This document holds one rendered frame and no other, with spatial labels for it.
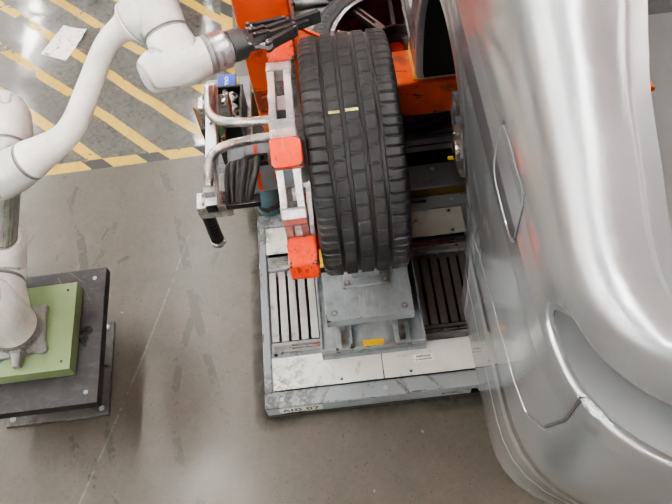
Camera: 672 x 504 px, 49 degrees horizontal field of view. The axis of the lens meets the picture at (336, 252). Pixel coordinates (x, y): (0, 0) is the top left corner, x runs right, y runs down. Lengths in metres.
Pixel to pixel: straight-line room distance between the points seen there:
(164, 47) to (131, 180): 1.63
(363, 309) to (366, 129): 0.91
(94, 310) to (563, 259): 1.89
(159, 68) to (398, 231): 0.68
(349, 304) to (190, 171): 1.07
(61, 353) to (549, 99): 1.85
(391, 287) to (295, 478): 0.72
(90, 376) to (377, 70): 1.36
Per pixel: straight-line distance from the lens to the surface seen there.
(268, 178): 2.02
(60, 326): 2.58
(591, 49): 1.11
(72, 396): 2.52
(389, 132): 1.75
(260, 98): 2.45
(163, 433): 2.70
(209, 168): 1.90
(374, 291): 2.53
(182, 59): 1.70
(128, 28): 1.78
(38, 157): 1.90
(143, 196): 3.22
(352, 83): 1.79
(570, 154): 1.05
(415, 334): 2.55
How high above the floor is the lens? 2.46
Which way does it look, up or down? 59 degrees down
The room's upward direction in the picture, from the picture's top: 9 degrees counter-clockwise
